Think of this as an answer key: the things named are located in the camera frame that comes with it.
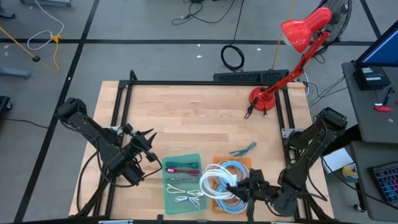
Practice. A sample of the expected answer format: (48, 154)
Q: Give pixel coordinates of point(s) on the black computer tower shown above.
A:
(248, 76)

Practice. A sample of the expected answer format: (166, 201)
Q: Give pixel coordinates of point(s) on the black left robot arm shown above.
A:
(93, 133)

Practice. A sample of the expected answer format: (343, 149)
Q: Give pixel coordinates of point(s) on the black caster base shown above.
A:
(3, 104)

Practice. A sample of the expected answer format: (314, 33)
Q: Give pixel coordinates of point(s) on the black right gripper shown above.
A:
(258, 186)

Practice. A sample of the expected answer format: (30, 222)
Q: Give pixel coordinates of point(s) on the black floor fan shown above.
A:
(342, 21)

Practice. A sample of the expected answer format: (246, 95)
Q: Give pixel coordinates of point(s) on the blue yellow round object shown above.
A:
(349, 172)

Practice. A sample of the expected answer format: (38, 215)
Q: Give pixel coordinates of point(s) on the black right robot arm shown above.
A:
(311, 140)

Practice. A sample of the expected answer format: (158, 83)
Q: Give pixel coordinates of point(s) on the black computer monitor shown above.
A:
(382, 49)

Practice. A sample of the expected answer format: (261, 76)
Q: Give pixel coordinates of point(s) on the orange translucent plastic bin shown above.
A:
(245, 158)

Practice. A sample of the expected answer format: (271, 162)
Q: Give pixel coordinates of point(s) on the red desk lamp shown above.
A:
(300, 31)

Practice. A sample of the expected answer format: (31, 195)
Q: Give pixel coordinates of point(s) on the grey desk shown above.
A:
(370, 124)
(362, 186)

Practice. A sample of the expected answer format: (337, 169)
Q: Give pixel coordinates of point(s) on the grey furniture foot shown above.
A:
(14, 73)
(46, 2)

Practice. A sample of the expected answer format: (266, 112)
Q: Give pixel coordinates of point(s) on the person's foot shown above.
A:
(6, 14)

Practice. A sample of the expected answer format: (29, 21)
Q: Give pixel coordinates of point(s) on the black pen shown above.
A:
(388, 95)

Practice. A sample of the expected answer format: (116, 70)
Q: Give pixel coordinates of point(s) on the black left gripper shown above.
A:
(140, 144)

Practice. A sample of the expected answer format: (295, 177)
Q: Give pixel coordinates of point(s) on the small red tool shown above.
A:
(384, 108)

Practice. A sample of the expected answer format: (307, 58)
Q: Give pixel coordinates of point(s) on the black floor plug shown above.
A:
(36, 58)

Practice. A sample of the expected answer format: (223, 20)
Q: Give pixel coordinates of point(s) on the small black computer box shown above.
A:
(371, 77)

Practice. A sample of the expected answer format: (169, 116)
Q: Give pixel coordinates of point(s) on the black backlit keyboard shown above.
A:
(387, 183)

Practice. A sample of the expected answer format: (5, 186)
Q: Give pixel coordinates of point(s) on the white paper sheet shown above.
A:
(337, 158)

